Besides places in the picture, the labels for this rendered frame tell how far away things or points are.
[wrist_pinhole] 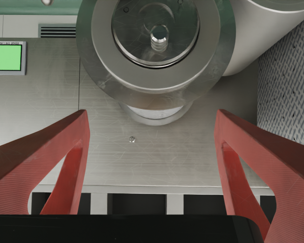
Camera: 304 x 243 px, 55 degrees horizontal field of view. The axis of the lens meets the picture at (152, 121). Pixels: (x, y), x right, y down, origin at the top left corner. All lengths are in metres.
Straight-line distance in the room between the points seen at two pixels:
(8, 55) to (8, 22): 2.84
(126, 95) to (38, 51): 0.41
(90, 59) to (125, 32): 0.04
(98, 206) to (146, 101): 0.38
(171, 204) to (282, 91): 0.31
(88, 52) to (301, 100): 0.25
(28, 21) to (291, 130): 3.18
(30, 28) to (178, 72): 3.17
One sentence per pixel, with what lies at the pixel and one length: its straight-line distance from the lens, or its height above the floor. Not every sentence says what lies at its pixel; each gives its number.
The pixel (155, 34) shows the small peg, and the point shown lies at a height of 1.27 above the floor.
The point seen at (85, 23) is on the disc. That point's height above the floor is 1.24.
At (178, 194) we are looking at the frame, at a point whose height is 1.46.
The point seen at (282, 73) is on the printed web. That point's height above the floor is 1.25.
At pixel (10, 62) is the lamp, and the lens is 0.67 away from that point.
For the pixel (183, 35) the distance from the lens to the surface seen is 0.26.
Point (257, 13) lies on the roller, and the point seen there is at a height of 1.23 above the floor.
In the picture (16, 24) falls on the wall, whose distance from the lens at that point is 3.46.
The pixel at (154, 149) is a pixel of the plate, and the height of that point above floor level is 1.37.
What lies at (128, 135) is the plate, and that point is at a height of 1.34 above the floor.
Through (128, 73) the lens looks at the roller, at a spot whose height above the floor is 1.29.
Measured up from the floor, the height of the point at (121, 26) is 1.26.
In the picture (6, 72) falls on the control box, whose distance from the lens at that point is 0.67.
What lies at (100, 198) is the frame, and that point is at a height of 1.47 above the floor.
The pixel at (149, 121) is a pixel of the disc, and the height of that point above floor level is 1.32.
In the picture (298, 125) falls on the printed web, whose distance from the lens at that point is 0.40.
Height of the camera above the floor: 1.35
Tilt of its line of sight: 4 degrees down
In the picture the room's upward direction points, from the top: 179 degrees counter-clockwise
